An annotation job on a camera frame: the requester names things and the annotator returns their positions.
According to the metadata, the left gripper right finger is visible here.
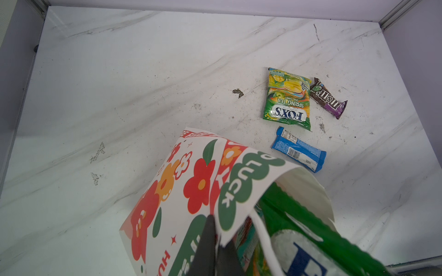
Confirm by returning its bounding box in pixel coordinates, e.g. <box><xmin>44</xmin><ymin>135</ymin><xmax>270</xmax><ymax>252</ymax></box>
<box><xmin>216</xmin><ymin>240</ymin><xmax>245</xmax><ymax>276</ymax></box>

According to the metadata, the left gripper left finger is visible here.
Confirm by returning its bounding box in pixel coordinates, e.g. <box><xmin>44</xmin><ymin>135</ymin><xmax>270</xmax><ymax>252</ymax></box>
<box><xmin>187</xmin><ymin>215</ymin><xmax>217</xmax><ymax>276</ymax></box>

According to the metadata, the green snack packet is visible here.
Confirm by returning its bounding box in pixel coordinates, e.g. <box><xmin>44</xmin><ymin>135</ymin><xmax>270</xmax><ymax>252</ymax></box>
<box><xmin>258</xmin><ymin>184</ymin><xmax>390</xmax><ymax>276</ymax></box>

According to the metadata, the white floral paper bag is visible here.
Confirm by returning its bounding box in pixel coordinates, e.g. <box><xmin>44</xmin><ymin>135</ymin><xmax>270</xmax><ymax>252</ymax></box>
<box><xmin>120</xmin><ymin>128</ymin><xmax>334</xmax><ymax>276</ymax></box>

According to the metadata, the blue snack packet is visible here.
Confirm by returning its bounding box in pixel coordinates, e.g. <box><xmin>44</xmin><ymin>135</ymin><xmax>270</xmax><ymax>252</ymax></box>
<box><xmin>272</xmin><ymin>126</ymin><xmax>327</xmax><ymax>173</ymax></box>

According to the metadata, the teal snack packet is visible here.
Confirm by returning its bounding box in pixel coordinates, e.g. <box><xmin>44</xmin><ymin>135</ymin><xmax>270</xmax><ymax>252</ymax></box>
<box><xmin>233</xmin><ymin>217</ymin><xmax>259</xmax><ymax>271</ymax></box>

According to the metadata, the yellow-green snack packet back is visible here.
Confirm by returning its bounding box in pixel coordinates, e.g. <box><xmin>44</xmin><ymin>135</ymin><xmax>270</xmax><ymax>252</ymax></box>
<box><xmin>263</xmin><ymin>68</ymin><xmax>312</xmax><ymax>131</ymax></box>

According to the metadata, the brown purple candy bar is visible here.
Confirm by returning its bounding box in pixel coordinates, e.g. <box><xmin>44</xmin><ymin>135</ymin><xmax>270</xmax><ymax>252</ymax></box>
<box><xmin>310</xmin><ymin>77</ymin><xmax>348</xmax><ymax>120</ymax></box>

